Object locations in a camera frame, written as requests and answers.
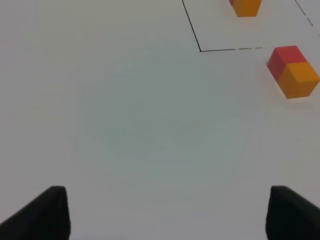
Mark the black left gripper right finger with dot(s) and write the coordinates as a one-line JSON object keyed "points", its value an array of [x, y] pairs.
{"points": [[290, 216]]}

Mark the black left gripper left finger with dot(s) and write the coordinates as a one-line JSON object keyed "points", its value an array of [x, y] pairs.
{"points": [[46, 217]]}

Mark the orange template block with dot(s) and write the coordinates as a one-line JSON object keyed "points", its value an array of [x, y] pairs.
{"points": [[246, 8]]}

